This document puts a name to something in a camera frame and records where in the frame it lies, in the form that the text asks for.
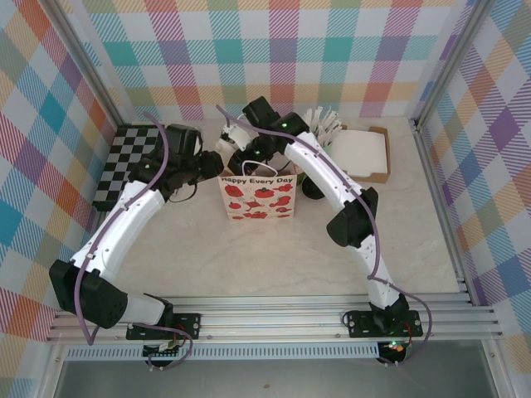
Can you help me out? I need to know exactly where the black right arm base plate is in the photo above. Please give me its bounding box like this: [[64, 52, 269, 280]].
[[346, 309, 424, 339]]

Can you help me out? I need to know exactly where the small green circuit board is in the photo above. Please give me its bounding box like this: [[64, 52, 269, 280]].
[[379, 339, 407, 356], [143, 342, 183, 358]]

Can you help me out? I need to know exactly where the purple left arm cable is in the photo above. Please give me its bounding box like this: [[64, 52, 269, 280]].
[[73, 110, 194, 371]]

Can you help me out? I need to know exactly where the black and grey checkerboard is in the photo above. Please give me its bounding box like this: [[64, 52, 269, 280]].
[[91, 125, 167, 212]]

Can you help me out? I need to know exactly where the aluminium frame post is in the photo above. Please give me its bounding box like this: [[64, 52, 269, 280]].
[[410, 0, 489, 129], [49, 0, 138, 128]]

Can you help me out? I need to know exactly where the aluminium side rail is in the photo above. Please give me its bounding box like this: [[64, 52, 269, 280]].
[[414, 118, 474, 306]]

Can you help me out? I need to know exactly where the black plastic cup lid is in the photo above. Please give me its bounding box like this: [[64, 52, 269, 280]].
[[301, 182, 329, 201]]

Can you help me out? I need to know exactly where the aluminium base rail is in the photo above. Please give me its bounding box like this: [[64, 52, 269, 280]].
[[45, 294, 505, 343]]

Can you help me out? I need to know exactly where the slotted grey cable duct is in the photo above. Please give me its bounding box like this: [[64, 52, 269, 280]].
[[66, 347, 381, 361]]

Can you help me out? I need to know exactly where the brown cardboard napkin box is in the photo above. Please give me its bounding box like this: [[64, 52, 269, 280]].
[[343, 126, 392, 185]]

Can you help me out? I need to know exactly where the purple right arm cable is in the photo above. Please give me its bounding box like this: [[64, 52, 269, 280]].
[[215, 104, 433, 368]]

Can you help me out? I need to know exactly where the white red printed paper bag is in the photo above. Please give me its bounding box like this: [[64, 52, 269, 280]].
[[218, 158, 299, 222]]

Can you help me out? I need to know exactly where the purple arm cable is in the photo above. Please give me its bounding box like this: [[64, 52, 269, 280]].
[[215, 104, 433, 368], [73, 110, 194, 371]]

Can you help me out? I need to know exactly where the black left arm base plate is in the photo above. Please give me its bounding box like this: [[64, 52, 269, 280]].
[[125, 311, 203, 342]]

